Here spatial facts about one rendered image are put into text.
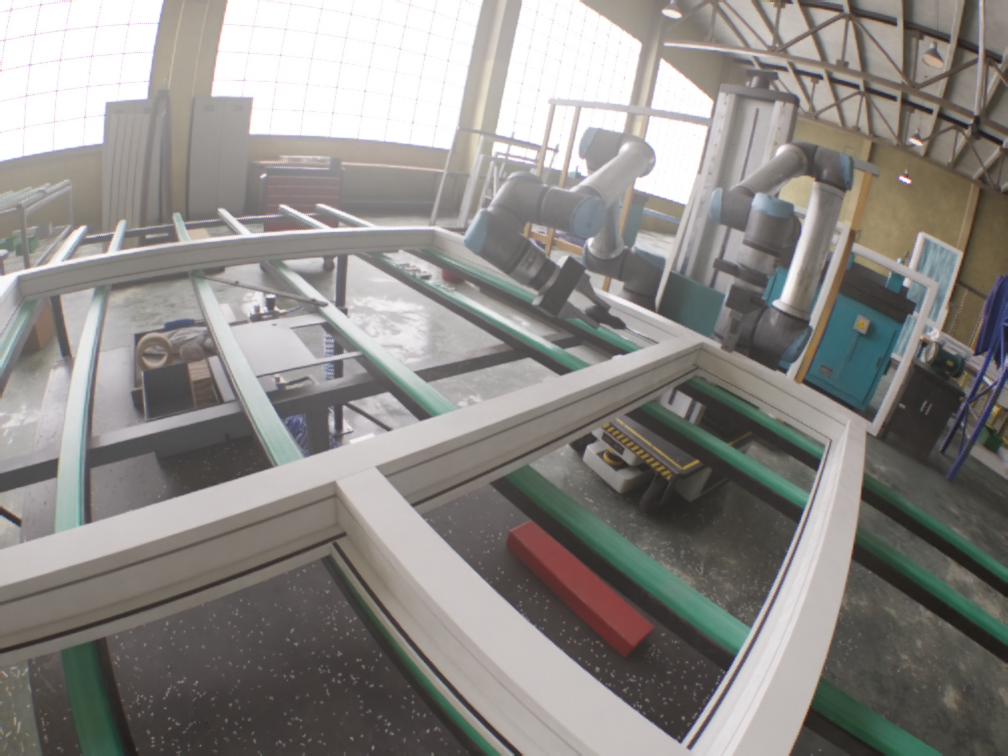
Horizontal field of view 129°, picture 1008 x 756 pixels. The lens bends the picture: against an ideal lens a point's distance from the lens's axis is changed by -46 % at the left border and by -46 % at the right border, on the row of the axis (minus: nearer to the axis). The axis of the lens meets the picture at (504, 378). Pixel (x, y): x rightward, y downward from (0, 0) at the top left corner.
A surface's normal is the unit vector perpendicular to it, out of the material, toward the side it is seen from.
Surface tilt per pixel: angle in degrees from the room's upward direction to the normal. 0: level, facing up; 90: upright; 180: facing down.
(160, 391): 90
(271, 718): 0
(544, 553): 0
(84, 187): 90
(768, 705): 0
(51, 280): 90
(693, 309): 90
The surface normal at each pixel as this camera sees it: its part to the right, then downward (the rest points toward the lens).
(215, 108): 0.67, 0.44
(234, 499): 0.18, -0.87
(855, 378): -0.72, 0.19
